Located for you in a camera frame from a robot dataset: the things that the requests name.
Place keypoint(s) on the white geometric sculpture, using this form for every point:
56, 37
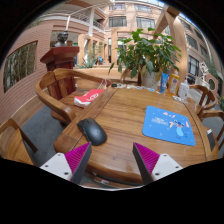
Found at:
204, 71

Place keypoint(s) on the yellow liquid bottle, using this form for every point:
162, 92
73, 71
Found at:
174, 85

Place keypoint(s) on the dark red wooden pedestal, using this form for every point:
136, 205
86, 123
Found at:
60, 56

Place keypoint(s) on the black computer mouse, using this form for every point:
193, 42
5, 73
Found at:
93, 131

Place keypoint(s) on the blue squeeze tube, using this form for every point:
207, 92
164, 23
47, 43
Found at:
164, 83

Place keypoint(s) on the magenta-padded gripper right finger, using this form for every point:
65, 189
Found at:
161, 165

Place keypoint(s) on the flat black box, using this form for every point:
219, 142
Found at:
211, 140

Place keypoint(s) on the red and white bag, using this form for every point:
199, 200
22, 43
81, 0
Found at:
87, 97

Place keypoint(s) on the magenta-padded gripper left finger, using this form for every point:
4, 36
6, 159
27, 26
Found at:
60, 165

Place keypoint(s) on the small black key fob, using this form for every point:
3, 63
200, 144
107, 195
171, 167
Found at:
114, 85

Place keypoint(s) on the dark bust statue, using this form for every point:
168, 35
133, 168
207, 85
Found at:
62, 38

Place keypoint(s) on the clear plastic packet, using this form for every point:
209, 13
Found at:
178, 98

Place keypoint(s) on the blue cartoon-print mouse pad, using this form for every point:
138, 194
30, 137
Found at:
166, 125

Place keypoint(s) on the green plant in white pot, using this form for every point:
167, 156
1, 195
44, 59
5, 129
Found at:
146, 53

